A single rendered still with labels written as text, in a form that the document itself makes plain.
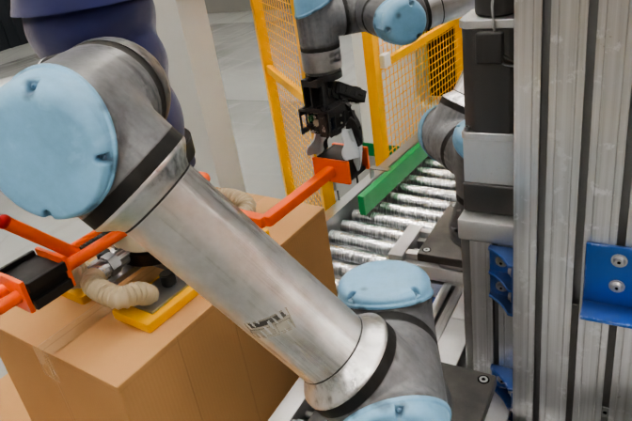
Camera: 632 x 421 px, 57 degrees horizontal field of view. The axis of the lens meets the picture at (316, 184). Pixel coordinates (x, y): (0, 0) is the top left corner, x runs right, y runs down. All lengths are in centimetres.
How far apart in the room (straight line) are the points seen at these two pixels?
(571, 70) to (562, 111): 5
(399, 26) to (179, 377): 69
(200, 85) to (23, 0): 161
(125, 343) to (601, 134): 79
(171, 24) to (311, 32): 150
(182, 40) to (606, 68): 202
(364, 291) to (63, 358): 58
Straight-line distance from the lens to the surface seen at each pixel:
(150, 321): 107
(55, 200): 51
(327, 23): 108
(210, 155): 265
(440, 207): 240
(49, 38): 101
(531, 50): 70
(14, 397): 199
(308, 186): 111
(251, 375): 125
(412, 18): 98
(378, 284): 72
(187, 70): 255
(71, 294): 123
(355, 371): 59
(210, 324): 110
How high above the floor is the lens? 169
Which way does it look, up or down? 25 degrees down
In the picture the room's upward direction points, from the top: 9 degrees counter-clockwise
